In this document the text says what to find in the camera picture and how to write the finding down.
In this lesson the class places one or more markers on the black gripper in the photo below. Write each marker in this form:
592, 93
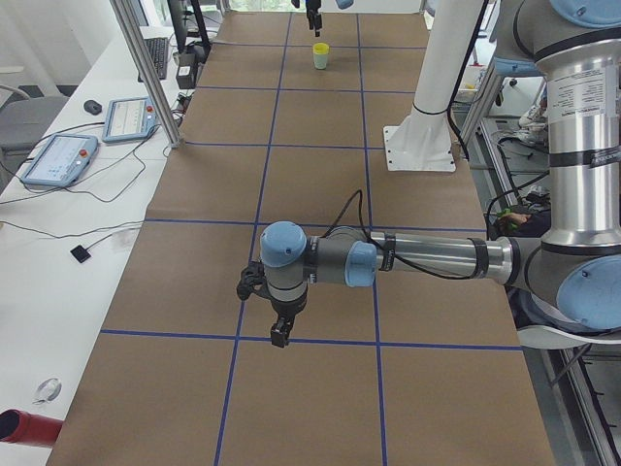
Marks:
285, 310
313, 9

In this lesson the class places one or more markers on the yellow plastic cup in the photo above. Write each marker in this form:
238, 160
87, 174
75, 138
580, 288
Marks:
320, 49

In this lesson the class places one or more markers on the green plastic cup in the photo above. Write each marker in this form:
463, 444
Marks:
320, 61

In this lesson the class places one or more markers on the black power box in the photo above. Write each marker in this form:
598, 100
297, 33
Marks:
187, 70

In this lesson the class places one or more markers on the black keyboard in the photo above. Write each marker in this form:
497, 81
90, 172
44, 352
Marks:
158, 50

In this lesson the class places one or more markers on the far blue teach pendant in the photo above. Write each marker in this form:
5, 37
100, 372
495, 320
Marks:
130, 119

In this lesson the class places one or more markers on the blue teach pendant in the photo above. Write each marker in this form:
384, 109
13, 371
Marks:
130, 119
61, 161

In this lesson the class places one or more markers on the small black square pad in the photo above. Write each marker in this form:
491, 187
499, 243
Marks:
80, 253

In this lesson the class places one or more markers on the clear tape roll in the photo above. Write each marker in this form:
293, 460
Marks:
47, 391

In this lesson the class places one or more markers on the black computer mouse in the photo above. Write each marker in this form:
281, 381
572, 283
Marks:
92, 107

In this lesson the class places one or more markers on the green scissors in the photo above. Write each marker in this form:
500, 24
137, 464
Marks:
503, 213

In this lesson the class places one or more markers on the seated person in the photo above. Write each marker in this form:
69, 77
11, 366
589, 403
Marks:
522, 225

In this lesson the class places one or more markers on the near blue teach pendant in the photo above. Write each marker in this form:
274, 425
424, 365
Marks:
61, 161

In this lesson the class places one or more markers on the red cylinder bottle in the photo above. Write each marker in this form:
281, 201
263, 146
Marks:
22, 428

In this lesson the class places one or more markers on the grey office chair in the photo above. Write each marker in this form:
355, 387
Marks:
25, 121

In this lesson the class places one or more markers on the aluminium frame post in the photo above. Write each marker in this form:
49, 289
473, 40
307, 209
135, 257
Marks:
129, 26

